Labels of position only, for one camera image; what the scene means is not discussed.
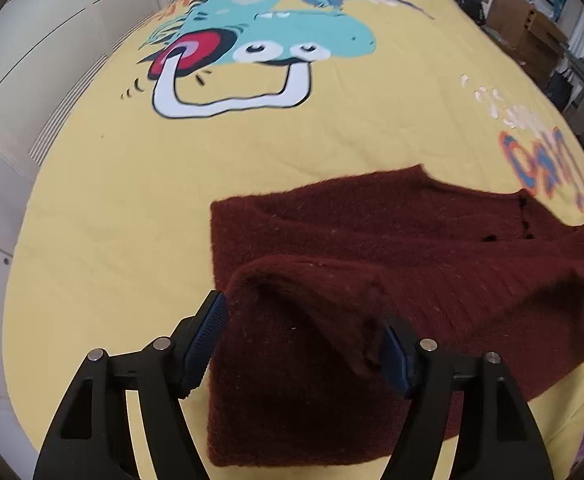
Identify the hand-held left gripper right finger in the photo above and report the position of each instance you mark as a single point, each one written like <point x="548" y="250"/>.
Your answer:
<point x="397" y="355"/>

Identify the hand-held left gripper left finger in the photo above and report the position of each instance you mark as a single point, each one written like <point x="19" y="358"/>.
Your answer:
<point x="199" y="347"/>

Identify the dark red knitted sweater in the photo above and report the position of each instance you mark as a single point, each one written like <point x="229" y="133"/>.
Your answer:
<point x="422" y="240"/>

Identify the dark blue bag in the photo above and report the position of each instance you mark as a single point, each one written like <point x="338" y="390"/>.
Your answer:
<point x="559" y="91"/>

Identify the yellow printed blanket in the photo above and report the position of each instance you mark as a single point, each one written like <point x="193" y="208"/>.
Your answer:
<point x="122" y="185"/>

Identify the brown cardboard box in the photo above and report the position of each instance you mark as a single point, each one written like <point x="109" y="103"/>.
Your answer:
<point x="527" y="30"/>

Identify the white wardrobe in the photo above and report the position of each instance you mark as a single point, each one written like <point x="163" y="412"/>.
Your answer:
<point x="32" y="50"/>

